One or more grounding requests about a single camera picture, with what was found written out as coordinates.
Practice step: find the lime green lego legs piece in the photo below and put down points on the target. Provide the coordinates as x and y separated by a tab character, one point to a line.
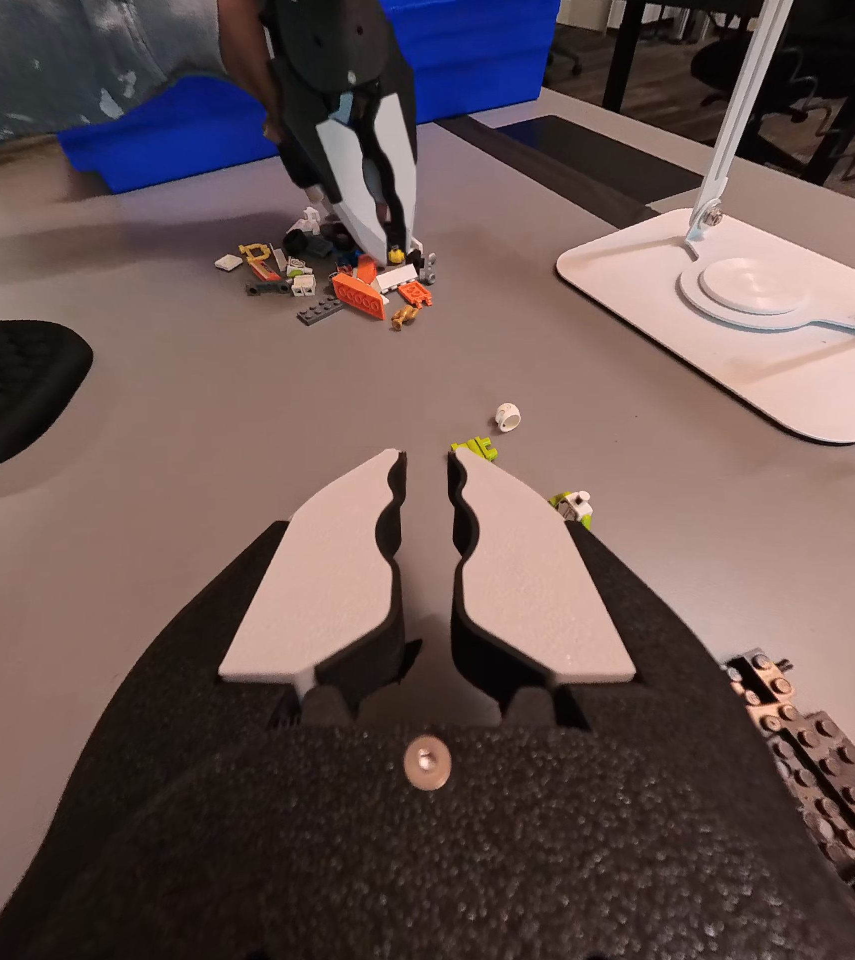
476	449

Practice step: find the green white lego minifigure torso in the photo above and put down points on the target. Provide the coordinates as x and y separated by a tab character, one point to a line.
575	507

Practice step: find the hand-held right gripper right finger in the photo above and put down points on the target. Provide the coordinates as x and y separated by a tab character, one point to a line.
540	600

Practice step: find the person's left hand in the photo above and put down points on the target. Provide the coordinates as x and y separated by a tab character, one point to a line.
248	45

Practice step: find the pile of lego pieces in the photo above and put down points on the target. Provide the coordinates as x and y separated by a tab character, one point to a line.
338	278

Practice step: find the black textured oval pad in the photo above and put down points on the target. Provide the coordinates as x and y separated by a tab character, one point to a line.
8	390

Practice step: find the black lego chassis piece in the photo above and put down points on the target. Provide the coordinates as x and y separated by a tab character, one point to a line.
833	780

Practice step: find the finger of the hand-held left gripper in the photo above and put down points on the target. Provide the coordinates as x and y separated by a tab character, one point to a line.
356	180
407	165

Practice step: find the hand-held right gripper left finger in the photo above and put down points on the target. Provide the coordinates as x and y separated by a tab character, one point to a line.
323	600

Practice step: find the person's left forearm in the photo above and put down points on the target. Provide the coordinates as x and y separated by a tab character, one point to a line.
83	60

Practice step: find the small white round lego piece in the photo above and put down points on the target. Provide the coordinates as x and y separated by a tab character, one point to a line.
509	416

